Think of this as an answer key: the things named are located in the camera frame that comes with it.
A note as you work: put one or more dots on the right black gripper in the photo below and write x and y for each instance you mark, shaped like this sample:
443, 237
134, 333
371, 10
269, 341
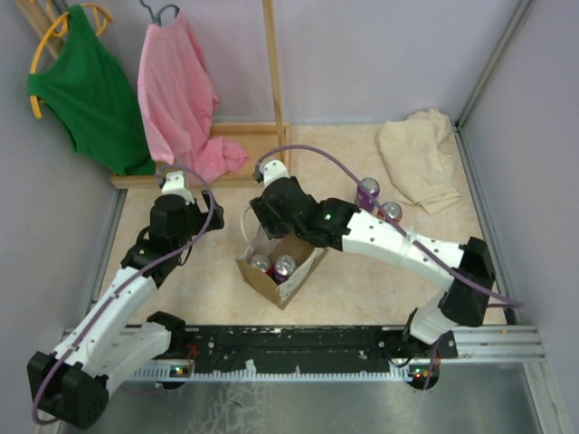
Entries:
267, 219

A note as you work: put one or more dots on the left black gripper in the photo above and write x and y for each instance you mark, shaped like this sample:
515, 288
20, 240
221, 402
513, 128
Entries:
195, 210

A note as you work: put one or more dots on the brown canvas bag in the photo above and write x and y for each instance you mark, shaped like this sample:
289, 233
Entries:
307, 256

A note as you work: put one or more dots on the silver-top can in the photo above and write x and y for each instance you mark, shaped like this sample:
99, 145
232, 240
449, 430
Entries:
261, 262

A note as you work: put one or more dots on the purple Fanta can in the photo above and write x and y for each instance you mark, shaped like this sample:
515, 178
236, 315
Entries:
367, 192

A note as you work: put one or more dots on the red Coca-Cola can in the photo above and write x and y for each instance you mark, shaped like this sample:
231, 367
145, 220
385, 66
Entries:
390, 211

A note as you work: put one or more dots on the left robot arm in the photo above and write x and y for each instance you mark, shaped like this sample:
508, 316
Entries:
74, 382

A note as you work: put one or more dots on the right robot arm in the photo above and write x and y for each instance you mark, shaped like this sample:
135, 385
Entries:
463, 273

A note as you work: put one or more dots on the wooden clothes rack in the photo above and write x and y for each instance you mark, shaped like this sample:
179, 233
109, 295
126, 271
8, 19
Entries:
258, 139

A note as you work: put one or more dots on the pink t-shirt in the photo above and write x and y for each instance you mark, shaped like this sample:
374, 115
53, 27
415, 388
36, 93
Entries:
177, 101

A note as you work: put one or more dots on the beige folded cloth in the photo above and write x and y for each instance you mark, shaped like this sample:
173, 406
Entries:
419, 171

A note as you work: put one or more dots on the green tank top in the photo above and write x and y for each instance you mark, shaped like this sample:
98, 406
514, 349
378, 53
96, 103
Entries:
88, 91

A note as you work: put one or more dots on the grey clothes hanger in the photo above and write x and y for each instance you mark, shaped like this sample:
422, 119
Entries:
156, 17

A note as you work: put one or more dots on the yellow clothes hanger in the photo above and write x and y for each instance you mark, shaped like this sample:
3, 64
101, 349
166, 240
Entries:
58, 28

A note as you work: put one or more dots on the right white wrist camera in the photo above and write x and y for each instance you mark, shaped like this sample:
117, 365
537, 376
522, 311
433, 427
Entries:
268, 172

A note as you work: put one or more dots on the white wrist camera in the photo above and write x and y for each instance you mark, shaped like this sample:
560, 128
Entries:
175, 183
268, 172

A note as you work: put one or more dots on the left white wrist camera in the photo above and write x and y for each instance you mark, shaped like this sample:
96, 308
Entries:
175, 183

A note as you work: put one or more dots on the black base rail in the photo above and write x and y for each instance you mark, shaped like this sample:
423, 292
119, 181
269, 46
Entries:
335, 352

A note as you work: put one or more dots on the aluminium frame rail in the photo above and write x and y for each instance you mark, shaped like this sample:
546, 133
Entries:
486, 344

